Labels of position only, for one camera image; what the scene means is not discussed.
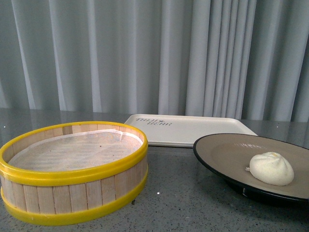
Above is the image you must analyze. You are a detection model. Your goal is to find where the tan plate with black rim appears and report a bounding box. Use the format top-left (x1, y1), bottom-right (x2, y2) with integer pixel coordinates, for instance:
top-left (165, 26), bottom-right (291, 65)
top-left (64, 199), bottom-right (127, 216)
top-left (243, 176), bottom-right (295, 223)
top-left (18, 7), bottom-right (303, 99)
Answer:
top-left (193, 133), bottom-right (309, 204)

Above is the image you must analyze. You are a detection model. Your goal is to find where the white steamed bun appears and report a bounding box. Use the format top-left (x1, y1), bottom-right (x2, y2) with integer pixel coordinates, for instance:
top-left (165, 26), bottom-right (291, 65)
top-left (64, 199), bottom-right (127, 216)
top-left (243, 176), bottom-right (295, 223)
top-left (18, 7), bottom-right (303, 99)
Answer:
top-left (246, 152), bottom-right (294, 186)

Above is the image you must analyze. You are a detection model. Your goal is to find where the cream rectangular tray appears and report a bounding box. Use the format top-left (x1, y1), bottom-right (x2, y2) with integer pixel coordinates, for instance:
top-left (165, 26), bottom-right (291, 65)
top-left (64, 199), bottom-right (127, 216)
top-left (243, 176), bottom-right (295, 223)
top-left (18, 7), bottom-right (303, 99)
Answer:
top-left (125, 114), bottom-right (256, 148)

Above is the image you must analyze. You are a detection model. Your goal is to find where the white steamer liner paper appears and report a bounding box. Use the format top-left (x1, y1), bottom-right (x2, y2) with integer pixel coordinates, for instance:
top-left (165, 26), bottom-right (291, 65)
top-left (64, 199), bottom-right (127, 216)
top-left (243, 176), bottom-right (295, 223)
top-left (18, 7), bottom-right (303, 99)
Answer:
top-left (9, 129), bottom-right (143, 172)

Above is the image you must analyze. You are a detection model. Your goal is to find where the grey pleated curtain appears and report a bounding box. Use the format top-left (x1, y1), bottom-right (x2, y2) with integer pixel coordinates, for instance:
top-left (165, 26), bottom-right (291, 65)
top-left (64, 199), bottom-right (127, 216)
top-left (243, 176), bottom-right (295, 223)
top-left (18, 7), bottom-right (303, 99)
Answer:
top-left (0, 0), bottom-right (309, 122)

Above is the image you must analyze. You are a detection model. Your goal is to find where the yellow rimmed bamboo steamer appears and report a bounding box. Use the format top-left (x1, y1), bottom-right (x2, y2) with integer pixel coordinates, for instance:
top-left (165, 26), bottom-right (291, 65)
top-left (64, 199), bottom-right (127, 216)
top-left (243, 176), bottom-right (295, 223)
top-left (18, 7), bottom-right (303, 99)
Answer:
top-left (0, 121), bottom-right (148, 226)

